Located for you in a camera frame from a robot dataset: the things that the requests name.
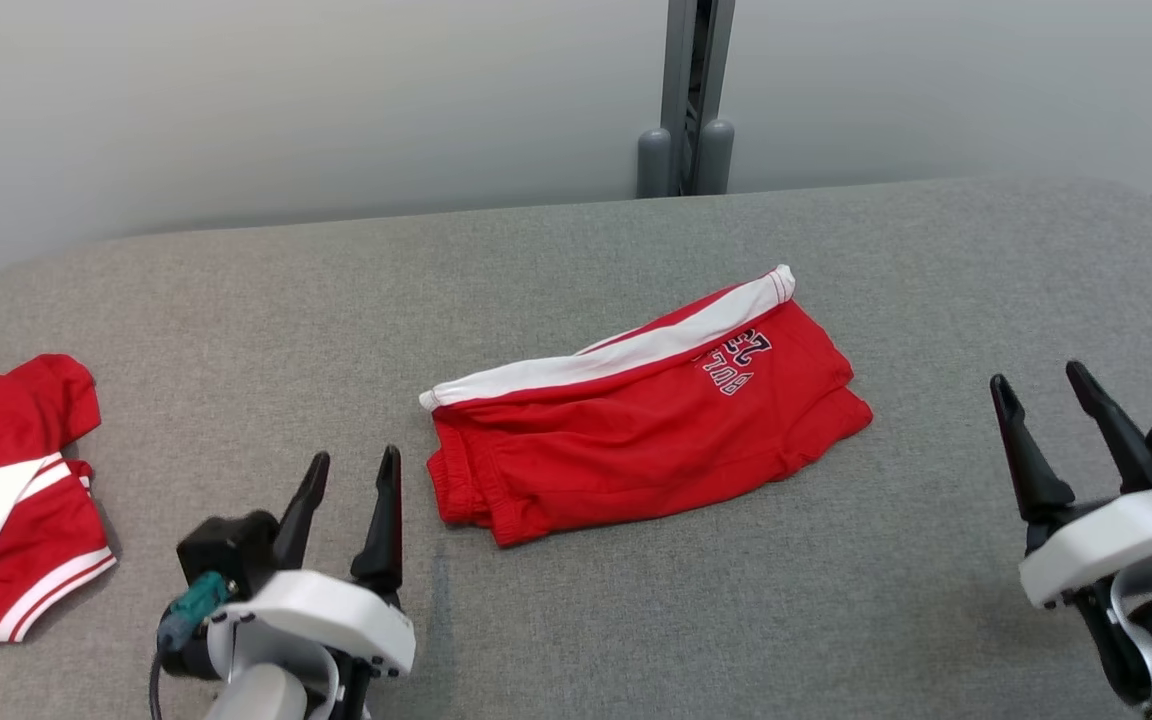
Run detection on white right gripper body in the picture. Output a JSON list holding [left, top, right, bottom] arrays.
[[1018, 487, 1152, 610]]

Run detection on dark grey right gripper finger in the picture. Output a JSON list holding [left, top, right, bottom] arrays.
[[1066, 360, 1152, 494], [989, 373, 1078, 524]]

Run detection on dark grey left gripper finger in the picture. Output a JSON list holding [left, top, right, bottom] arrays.
[[270, 451, 332, 572], [350, 444, 405, 607]]

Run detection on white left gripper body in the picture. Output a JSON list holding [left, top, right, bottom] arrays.
[[204, 570, 417, 720]]

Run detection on red Bulls jersey white sleeves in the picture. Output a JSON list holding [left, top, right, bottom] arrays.
[[0, 354, 119, 645]]

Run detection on teal left camera connector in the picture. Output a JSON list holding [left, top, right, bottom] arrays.
[[157, 571, 233, 653]]

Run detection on grey metal wall post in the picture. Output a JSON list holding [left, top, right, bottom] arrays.
[[636, 0, 737, 199]]

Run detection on red shorts with white stripe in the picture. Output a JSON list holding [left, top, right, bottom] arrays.
[[419, 264, 875, 549]]

